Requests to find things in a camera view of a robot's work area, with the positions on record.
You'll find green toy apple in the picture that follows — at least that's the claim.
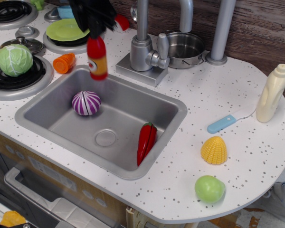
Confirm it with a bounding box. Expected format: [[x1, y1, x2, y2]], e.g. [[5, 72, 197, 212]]
[[194, 175, 226, 203]]

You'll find green toy cabbage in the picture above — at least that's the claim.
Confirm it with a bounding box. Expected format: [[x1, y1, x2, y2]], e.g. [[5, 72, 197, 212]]
[[0, 44, 33, 77]]

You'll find purple striped toy onion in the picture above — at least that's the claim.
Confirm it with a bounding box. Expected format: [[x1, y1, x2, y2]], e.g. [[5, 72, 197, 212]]
[[72, 91, 101, 116]]

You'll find blue handled toy knife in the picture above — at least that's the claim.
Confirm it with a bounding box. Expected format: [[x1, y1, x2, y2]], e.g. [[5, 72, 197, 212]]
[[207, 104, 256, 134]]

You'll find red ketchup bottle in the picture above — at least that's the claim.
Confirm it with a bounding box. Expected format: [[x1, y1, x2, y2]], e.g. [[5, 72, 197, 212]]
[[87, 36, 108, 81]]

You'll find blue toy bowl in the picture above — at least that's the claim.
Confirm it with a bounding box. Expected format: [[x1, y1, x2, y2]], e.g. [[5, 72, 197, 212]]
[[57, 5, 75, 19]]

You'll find silver toy faucet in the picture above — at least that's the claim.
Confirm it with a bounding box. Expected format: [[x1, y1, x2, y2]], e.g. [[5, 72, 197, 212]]
[[115, 0, 170, 87]]

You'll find right stove burner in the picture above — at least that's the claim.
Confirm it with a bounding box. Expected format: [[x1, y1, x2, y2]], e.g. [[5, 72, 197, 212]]
[[43, 33, 86, 55]]

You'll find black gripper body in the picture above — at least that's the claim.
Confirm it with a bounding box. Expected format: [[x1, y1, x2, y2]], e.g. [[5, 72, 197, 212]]
[[69, 0, 117, 30]]

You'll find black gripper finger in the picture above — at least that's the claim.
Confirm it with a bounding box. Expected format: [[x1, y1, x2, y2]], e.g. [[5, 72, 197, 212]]
[[88, 18, 106, 38], [73, 11, 89, 32]]

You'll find grey stove knob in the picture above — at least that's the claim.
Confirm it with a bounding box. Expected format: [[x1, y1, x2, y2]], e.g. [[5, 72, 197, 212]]
[[44, 7, 61, 23], [15, 25, 39, 39]]

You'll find red toy chili pepper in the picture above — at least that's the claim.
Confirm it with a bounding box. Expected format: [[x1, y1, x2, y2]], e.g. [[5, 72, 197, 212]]
[[137, 122, 157, 166]]

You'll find grey support pole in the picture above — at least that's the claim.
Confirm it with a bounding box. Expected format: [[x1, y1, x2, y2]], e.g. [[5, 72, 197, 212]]
[[206, 0, 236, 66]]

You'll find back left stove burner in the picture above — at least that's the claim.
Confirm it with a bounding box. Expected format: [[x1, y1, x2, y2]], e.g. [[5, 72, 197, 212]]
[[0, 0, 38, 30]]

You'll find green toy plate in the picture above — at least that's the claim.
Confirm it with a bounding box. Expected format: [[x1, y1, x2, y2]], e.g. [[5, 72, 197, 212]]
[[46, 19, 89, 41]]

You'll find small steel pot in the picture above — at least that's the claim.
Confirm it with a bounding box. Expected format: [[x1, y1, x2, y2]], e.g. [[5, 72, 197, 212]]
[[164, 30, 206, 69]]

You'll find silver toy sink basin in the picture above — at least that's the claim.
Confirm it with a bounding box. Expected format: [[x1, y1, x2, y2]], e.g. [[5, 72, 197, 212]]
[[15, 65, 187, 180]]

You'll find front left stove burner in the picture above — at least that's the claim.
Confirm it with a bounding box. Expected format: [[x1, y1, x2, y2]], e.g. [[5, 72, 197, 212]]
[[0, 56, 54, 101]]

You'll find green toy vegetable top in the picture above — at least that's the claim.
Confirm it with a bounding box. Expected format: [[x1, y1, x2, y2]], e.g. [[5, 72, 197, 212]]
[[30, 0, 45, 11]]

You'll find grey stove knob back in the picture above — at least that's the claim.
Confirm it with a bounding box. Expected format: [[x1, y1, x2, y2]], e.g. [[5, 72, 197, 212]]
[[44, 7, 61, 23]]

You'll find steel pot lid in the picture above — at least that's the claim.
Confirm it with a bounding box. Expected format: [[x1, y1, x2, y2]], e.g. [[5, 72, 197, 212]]
[[0, 36, 44, 54]]

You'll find yellow toy corn piece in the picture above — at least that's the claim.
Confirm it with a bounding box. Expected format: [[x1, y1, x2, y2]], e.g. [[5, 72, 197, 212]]
[[200, 136, 227, 165]]

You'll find stove burner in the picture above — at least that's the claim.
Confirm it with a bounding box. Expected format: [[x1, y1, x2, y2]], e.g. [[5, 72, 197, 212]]
[[43, 33, 86, 55], [0, 0, 38, 30], [0, 56, 54, 101]]

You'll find orange toy carrot piece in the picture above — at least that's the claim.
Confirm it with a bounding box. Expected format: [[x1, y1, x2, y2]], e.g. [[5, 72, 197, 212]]
[[53, 53, 76, 74]]

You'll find cream plastic bottle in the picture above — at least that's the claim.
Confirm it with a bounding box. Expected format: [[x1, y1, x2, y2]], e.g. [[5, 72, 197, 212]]
[[256, 64, 285, 123]]

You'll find red white toy cheese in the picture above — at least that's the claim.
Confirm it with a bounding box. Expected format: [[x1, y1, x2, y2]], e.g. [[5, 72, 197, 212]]
[[114, 14, 130, 33]]

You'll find grey oven door handle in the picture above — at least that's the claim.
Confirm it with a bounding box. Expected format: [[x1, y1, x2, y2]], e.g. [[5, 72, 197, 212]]
[[3, 166, 91, 228]]

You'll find yellow object bottom left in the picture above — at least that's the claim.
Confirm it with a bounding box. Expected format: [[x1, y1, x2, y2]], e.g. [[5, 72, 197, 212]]
[[0, 211, 26, 228]]

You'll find grey stove knob centre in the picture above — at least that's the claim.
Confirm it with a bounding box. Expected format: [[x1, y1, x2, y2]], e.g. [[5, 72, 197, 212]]
[[15, 25, 39, 39]]

